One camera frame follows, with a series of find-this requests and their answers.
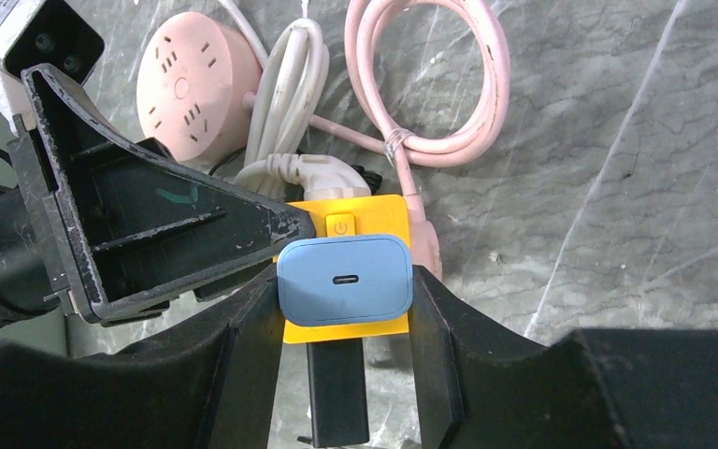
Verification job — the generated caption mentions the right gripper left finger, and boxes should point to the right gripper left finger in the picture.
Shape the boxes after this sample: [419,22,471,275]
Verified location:
[0,267,282,448]

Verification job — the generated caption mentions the white coiled power cable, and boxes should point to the white coiled power cable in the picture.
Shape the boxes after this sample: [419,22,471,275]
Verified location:
[216,0,374,203]

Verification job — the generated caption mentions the black adapter with cable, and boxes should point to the black adapter with cable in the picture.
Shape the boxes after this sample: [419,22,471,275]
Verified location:
[235,152,383,199]

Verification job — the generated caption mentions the blue usb charger plug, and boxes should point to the blue usb charger plug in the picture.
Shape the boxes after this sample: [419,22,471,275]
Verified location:
[276,234,413,327]

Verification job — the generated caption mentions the black plug on cube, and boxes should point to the black plug on cube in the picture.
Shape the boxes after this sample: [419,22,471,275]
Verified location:
[307,339,369,448]

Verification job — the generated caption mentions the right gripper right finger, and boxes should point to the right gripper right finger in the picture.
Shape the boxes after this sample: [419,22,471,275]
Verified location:
[409,267,718,448]

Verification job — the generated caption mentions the round pink power socket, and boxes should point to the round pink power socket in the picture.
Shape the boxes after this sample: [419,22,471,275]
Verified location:
[136,11,262,165]

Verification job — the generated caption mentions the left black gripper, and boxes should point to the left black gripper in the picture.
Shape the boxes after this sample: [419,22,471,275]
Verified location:
[0,64,315,328]

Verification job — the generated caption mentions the pink coiled power cable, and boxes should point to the pink coiled power cable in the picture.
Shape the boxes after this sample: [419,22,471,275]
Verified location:
[241,0,512,283]

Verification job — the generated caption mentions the yellow cube socket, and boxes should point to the yellow cube socket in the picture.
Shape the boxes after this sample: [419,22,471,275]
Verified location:
[283,195,410,344]

